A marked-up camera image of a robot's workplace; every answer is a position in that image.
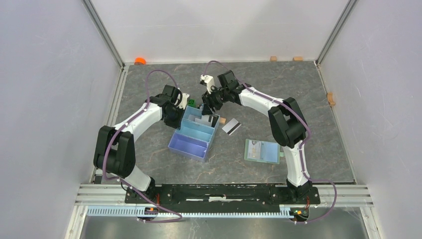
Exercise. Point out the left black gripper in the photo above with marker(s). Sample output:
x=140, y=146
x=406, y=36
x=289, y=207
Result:
x=176, y=124

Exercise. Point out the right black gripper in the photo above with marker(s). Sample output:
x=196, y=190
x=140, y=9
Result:
x=208, y=99

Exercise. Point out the stack of credit cards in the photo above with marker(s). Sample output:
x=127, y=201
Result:
x=208, y=120

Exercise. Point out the silver magnetic stripe card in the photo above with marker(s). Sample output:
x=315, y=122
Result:
x=231, y=126

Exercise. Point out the blue three-compartment organizer tray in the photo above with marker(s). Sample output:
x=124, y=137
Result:
x=193, y=140

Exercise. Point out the silver VIP card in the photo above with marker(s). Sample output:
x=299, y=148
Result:
x=253, y=150

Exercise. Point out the green card holder wallet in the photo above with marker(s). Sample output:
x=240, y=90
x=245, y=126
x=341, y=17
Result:
x=270, y=153

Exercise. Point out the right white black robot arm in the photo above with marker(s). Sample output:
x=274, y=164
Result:
x=287, y=122

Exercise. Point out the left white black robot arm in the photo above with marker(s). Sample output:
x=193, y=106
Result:
x=115, y=147

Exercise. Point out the green toy cube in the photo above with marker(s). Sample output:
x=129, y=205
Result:
x=192, y=103

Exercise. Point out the orange round cap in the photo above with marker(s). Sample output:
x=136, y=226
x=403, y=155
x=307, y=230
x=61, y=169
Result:
x=139, y=61

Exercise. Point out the curved wooden piece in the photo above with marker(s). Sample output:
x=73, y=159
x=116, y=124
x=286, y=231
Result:
x=330, y=99

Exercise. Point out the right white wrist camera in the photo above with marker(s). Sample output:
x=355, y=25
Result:
x=208, y=81

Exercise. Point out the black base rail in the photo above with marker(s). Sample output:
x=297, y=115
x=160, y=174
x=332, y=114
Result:
x=231, y=198

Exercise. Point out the aluminium frame rail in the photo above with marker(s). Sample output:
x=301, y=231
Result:
x=154, y=212

